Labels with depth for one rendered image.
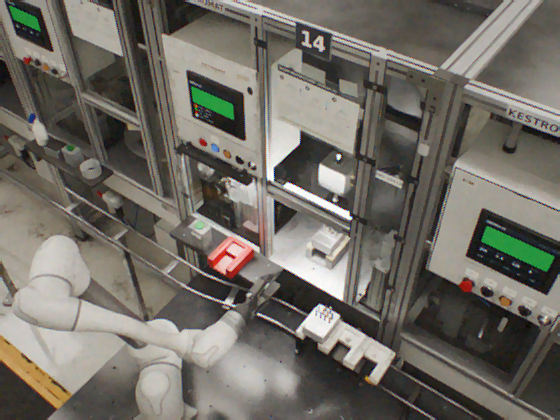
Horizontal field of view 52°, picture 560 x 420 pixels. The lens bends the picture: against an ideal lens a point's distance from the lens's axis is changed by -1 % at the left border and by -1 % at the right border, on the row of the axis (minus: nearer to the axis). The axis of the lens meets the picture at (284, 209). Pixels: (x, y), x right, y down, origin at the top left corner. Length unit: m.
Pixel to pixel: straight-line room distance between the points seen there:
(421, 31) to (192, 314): 1.56
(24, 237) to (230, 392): 2.18
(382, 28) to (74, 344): 2.49
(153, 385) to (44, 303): 0.55
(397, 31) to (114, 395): 1.73
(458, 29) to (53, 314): 1.45
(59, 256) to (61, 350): 1.65
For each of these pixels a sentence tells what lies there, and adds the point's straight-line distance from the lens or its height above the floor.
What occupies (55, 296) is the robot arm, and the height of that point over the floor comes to 1.44.
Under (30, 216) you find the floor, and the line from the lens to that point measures 4.30.
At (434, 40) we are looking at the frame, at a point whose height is 2.01.
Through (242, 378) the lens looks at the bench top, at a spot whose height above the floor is 0.68.
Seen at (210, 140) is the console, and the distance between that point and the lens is 2.26.
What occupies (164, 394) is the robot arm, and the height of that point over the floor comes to 0.94.
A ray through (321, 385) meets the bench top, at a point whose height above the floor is 0.68.
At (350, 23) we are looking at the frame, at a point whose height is 2.01.
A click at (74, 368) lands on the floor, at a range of 3.45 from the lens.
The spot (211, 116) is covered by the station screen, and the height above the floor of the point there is 1.59.
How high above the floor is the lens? 2.85
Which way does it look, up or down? 46 degrees down
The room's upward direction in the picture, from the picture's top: straight up
